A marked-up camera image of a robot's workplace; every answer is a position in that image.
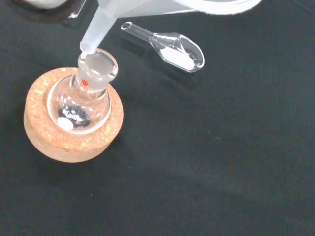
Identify glass weighing funnel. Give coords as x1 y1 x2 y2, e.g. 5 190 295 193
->
120 21 205 74

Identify glass round-bottom flask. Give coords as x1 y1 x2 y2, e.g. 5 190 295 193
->
46 48 119 135

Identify black cloth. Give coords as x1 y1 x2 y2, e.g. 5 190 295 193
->
0 0 315 236

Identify cork ring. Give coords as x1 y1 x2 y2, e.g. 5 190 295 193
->
23 66 125 163

